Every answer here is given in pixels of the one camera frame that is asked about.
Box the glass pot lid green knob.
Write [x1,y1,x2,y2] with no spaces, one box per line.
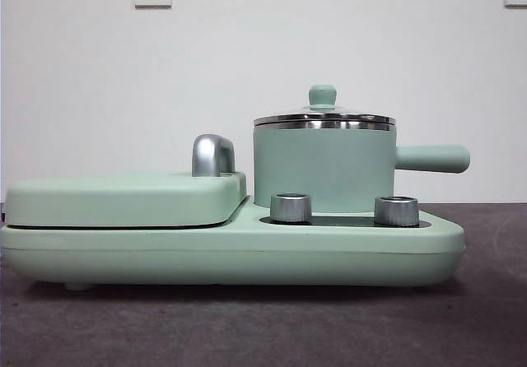
[253,85,396,124]

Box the silver control knob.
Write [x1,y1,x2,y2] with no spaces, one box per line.
[373,196,420,225]
[269,193,313,223]

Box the green breakfast machine base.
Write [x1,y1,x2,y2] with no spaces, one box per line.
[0,210,466,292]

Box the black control panel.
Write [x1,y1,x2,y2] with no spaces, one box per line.
[259,214,421,226]

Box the green pot with handle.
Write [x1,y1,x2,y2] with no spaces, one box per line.
[251,120,472,216]

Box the silver griddle lid handle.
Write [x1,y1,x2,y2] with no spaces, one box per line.
[190,134,237,178]

